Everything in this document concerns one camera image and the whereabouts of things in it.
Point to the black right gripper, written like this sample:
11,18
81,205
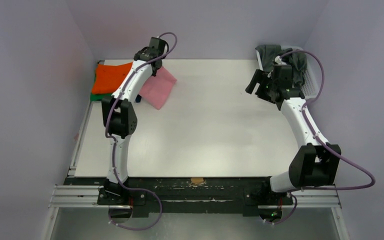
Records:
259,84

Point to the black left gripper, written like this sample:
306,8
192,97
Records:
154,73

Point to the pink t-shirt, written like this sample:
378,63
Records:
157,89

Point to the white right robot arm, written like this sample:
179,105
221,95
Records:
316,162

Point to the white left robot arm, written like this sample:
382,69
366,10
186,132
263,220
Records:
119,117

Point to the dark grey crumpled t-shirt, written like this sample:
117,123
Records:
266,54

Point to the white plastic basket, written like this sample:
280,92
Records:
311,87

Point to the navy blue folded t-shirt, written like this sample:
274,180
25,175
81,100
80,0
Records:
138,98

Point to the orange folded t-shirt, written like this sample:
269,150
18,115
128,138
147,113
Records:
108,78

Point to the green folded t-shirt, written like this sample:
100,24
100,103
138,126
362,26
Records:
96,97

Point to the brown tape piece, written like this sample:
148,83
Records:
195,181

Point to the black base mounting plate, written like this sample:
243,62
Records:
249,197

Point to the aluminium frame rail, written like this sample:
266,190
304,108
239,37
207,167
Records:
66,196

